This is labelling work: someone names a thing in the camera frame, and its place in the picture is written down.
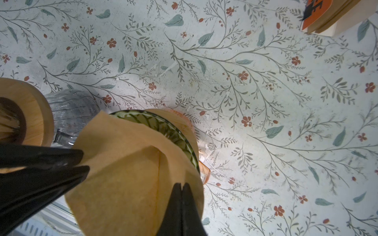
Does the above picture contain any clear grey glass pitcher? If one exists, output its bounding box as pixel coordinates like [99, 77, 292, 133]
[45, 89, 100, 148]

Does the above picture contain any clear grey glass dripper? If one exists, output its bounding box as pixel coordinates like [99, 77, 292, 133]
[1, 103, 21, 143]

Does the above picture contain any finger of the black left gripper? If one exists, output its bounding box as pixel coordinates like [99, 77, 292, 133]
[1, 144, 84, 169]
[1, 166, 90, 235]

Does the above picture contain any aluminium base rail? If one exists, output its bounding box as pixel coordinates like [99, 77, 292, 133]
[9, 196, 84, 236]

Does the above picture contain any orange coffee filter box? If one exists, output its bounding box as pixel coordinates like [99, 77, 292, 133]
[300, 0, 378, 41]

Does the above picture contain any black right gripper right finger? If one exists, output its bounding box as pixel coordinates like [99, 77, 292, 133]
[182, 183, 207, 236]

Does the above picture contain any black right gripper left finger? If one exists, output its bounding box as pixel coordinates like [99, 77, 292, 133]
[156, 183, 183, 236]

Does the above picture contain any green glass dripper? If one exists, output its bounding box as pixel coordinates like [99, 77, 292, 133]
[110, 110, 200, 172]

